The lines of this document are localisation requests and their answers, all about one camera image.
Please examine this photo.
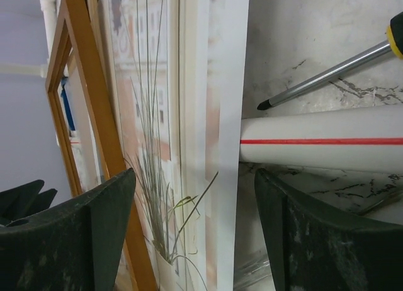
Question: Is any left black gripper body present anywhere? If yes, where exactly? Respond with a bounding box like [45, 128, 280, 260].
[1, 180, 57, 225]

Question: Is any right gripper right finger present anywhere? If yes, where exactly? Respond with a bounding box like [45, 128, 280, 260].
[254, 169, 402, 290]

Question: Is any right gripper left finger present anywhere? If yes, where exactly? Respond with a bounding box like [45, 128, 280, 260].
[1, 169, 135, 290]

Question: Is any brown wooden picture frame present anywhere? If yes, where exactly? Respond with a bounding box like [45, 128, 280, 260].
[45, 0, 158, 291]

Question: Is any plant window photo print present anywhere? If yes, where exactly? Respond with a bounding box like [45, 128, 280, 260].
[99, 0, 249, 290]

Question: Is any yellow black screwdriver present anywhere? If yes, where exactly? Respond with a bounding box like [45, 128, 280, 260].
[257, 13, 402, 111]

